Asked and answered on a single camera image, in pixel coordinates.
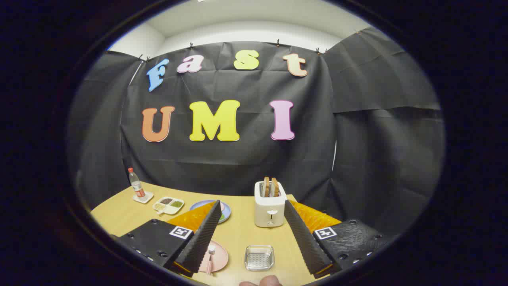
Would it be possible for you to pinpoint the blue plate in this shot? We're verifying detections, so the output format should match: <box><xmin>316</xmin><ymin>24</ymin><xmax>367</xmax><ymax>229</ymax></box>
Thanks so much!
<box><xmin>189</xmin><ymin>200</ymin><xmax>231</xmax><ymax>224</ymax></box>

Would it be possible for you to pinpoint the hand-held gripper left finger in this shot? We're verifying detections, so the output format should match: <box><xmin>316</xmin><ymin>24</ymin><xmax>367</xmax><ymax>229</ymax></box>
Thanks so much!
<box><xmin>115</xmin><ymin>200</ymin><xmax>223</xmax><ymax>278</ymax></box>

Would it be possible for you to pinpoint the clear square strainer container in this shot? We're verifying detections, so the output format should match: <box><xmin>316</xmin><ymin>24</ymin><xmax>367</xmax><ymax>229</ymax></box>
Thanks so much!
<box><xmin>244</xmin><ymin>245</ymin><xmax>275</xmax><ymax>271</ymax></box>

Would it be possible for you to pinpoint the white toaster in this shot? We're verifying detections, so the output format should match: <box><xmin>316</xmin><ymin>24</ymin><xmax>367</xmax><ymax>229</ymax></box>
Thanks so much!
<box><xmin>254</xmin><ymin>181</ymin><xmax>287</xmax><ymax>228</ymax></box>

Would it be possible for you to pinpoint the pink plate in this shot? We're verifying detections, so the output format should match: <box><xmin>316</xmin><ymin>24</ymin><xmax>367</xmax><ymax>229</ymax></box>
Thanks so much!
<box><xmin>198</xmin><ymin>240</ymin><xmax>229</xmax><ymax>273</ymax></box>

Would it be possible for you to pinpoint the spoon with checked handle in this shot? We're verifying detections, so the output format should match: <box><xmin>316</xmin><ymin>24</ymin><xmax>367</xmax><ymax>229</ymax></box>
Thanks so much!
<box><xmin>206</xmin><ymin>245</ymin><xmax>216</xmax><ymax>275</ymax></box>

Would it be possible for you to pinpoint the white divided condiment dish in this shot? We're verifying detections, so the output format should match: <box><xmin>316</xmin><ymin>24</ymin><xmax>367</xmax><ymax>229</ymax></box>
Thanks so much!
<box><xmin>153</xmin><ymin>197</ymin><xmax>185</xmax><ymax>215</ymax></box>

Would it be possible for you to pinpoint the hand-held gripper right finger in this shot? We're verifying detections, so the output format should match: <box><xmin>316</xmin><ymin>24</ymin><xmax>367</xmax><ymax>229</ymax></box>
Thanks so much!
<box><xmin>283</xmin><ymin>199</ymin><xmax>387</xmax><ymax>278</ymax></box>

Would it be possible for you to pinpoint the plastic bottle with red label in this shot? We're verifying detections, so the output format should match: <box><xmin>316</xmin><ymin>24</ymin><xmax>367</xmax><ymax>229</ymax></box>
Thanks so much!
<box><xmin>128</xmin><ymin>167</ymin><xmax>146</xmax><ymax>198</ymax></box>

